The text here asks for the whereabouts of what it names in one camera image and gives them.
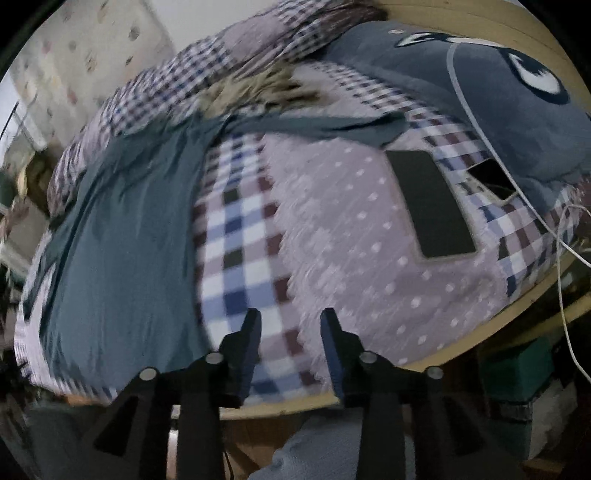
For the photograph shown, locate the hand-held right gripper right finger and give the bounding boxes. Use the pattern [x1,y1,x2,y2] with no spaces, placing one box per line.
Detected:
[320,307,527,480]

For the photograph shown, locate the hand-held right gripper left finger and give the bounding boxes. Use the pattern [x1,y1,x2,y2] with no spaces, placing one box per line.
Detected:
[69,308,263,480]

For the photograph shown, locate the teal blue shirt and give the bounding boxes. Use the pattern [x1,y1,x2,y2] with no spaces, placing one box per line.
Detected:
[22,111,413,398]

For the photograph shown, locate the person's grey trousers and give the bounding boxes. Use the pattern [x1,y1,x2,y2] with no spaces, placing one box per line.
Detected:
[271,410,417,480]

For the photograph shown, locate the black tablet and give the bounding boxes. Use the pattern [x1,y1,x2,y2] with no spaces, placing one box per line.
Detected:
[385,150,477,260]

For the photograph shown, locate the green box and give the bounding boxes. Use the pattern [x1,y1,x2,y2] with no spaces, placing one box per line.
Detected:
[479,340,574,403]

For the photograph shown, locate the black phone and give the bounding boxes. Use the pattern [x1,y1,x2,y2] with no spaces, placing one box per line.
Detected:
[466,157,519,202]

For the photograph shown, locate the beige garment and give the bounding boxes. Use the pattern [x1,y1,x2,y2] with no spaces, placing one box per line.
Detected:
[198,64,325,121]

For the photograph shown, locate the blue printed pillow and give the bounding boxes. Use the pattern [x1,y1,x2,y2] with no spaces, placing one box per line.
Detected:
[322,21,591,214]

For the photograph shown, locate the checked quilt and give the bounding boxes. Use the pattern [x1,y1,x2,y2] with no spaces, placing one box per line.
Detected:
[46,0,389,219]

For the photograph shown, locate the pineapple print curtain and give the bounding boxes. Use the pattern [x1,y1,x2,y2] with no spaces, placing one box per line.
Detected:
[9,0,177,140]

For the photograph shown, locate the white cable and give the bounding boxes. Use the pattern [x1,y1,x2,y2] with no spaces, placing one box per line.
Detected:
[444,41,591,385]

